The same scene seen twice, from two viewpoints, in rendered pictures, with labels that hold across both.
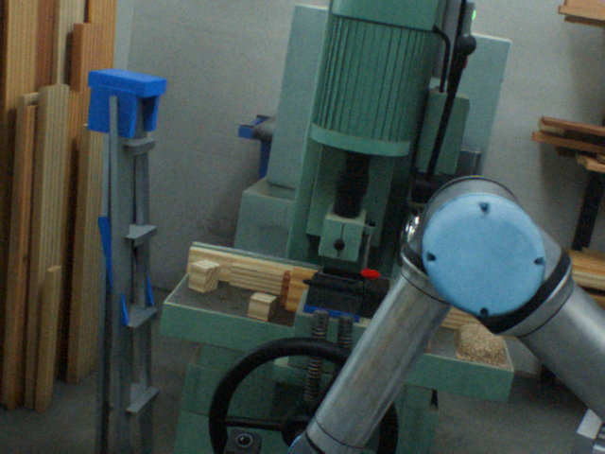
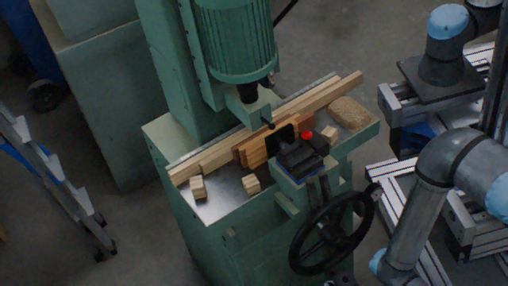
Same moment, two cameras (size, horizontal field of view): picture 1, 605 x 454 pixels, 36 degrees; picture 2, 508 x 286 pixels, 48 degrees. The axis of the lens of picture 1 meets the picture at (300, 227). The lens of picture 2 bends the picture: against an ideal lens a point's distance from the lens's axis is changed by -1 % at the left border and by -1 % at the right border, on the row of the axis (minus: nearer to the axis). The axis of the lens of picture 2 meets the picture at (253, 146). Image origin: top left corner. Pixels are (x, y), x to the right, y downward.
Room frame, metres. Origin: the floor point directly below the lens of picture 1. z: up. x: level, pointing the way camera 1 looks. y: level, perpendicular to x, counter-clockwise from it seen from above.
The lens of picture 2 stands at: (0.61, 0.52, 2.12)
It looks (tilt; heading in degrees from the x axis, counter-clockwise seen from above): 46 degrees down; 330
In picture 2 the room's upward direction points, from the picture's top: 11 degrees counter-clockwise
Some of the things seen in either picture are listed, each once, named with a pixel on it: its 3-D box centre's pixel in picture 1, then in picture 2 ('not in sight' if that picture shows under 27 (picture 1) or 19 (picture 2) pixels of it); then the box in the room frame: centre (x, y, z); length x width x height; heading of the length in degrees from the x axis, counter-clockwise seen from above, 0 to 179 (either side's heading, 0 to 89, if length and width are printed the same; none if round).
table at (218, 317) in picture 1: (336, 340); (286, 165); (1.52, -0.09, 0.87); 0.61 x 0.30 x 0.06; 86
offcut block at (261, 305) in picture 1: (262, 305); (251, 184); (1.51, 0.04, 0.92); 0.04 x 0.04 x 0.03; 77
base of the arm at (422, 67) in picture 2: not in sight; (442, 60); (1.52, -0.75, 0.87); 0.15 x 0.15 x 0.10
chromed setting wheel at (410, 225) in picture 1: (407, 237); (262, 70); (1.75, -0.21, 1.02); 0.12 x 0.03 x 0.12; 176
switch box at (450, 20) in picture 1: (451, 39); not in sight; (1.94, -0.24, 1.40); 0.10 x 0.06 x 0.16; 176
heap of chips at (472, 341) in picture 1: (481, 339); (348, 109); (1.53, -0.34, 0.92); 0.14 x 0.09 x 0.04; 176
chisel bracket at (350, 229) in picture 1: (343, 235); (248, 106); (1.65, -0.08, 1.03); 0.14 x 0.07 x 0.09; 176
